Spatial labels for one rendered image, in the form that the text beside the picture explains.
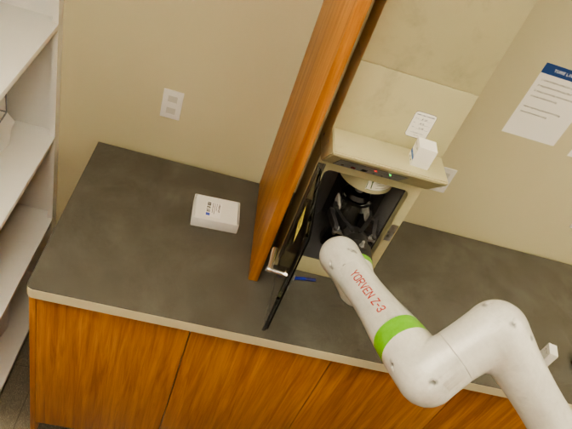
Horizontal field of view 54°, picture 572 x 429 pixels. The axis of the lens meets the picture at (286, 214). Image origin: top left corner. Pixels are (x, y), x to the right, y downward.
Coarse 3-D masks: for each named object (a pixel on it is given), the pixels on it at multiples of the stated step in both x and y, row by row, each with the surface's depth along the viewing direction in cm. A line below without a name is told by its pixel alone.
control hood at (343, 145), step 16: (336, 128) 150; (336, 144) 144; (352, 144) 146; (368, 144) 148; (384, 144) 151; (336, 160) 148; (352, 160) 143; (368, 160) 143; (384, 160) 145; (400, 160) 147; (416, 176) 145; (432, 176) 146
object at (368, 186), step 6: (342, 174) 168; (348, 174) 167; (348, 180) 167; (354, 180) 166; (360, 180) 165; (366, 180) 165; (354, 186) 166; (360, 186) 166; (366, 186) 165; (372, 186) 165; (378, 186) 166; (384, 186) 167; (390, 186) 170; (372, 192) 166; (378, 192) 167; (384, 192) 168
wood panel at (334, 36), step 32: (352, 0) 123; (320, 32) 158; (352, 32) 123; (320, 64) 144; (320, 96) 134; (288, 128) 174; (288, 160) 158; (288, 192) 154; (256, 224) 192; (256, 256) 172
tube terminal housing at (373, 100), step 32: (352, 64) 145; (352, 96) 144; (384, 96) 143; (416, 96) 143; (448, 96) 142; (352, 128) 150; (384, 128) 149; (448, 128) 149; (320, 160) 157; (416, 192) 164; (288, 224) 179
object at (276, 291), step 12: (312, 192) 149; (312, 204) 143; (300, 216) 158; (300, 228) 148; (288, 240) 172; (300, 240) 139; (288, 252) 160; (300, 252) 137; (288, 264) 149; (276, 276) 171; (288, 276) 143; (276, 288) 159; (276, 300) 149; (264, 324) 157
